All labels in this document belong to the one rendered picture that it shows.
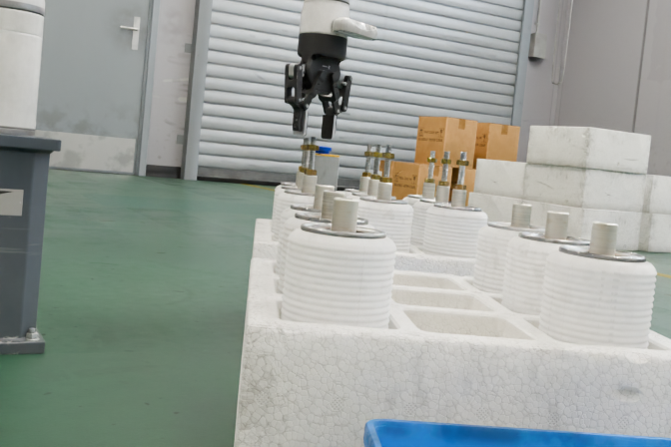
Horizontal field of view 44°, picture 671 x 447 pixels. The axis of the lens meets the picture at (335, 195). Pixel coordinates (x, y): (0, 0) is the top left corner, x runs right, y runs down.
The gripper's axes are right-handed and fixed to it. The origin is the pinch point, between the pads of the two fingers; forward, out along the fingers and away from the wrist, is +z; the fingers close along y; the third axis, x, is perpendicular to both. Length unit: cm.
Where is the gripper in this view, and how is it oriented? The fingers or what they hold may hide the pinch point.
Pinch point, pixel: (314, 129)
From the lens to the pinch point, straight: 127.3
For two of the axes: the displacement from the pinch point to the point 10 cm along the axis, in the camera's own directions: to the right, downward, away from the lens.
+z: -1.0, 9.9, 0.5
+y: -6.0, -0.2, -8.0
